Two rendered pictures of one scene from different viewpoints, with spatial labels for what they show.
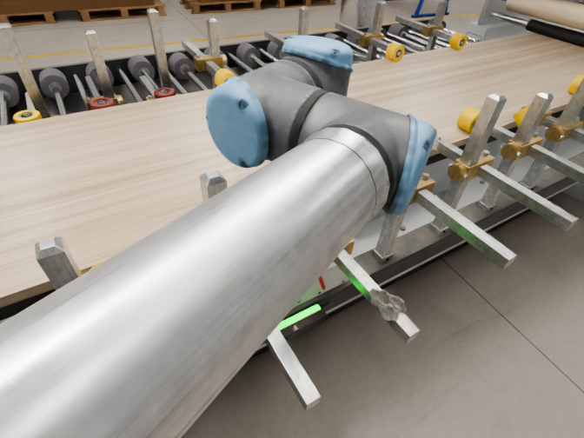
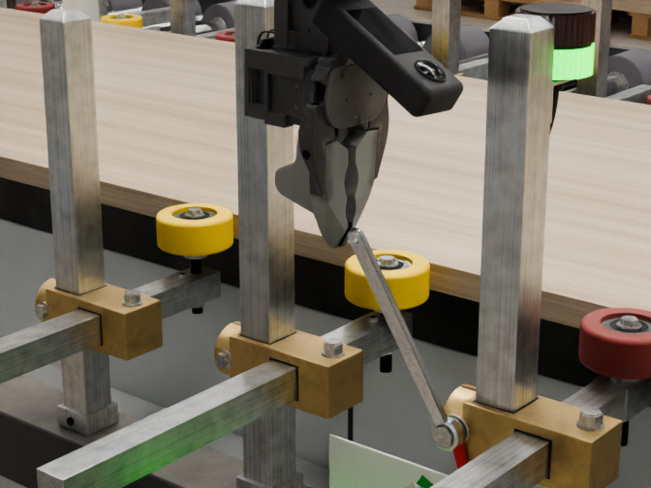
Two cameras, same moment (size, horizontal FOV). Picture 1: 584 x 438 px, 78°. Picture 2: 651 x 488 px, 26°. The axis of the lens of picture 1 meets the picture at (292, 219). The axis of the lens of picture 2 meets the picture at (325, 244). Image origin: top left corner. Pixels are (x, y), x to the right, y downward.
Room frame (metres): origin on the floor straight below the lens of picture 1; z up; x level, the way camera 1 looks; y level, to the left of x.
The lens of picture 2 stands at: (0.17, -1.01, 1.34)
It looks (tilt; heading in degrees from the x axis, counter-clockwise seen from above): 18 degrees down; 73
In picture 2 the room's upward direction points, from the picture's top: straight up
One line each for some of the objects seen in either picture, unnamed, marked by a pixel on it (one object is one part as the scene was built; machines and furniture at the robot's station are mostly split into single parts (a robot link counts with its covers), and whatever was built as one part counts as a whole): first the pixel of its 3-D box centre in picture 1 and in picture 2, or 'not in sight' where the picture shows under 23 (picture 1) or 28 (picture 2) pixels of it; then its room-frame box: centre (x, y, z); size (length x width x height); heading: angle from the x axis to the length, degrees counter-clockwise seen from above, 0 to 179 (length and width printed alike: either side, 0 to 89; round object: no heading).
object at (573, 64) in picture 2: not in sight; (553, 57); (0.65, -0.05, 1.14); 0.06 x 0.06 x 0.02
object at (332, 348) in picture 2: not in sight; (332, 347); (0.52, 0.07, 0.87); 0.02 x 0.02 x 0.01
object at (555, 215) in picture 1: (485, 171); not in sight; (0.88, -0.55, 0.95); 0.50 x 0.04 x 0.04; 34
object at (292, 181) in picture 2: not in sight; (306, 188); (0.47, -0.02, 1.04); 0.06 x 0.03 x 0.09; 124
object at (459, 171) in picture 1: (469, 167); not in sight; (0.90, -0.51, 0.95); 0.14 x 0.06 x 0.05; 124
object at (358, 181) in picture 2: not in sight; (333, 180); (0.49, 0.00, 1.04); 0.06 x 0.03 x 0.09; 124
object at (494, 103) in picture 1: (462, 174); not in sight; (0.89, -0.49, 0.93); 0.04 x 0.04 x 0.48; 34
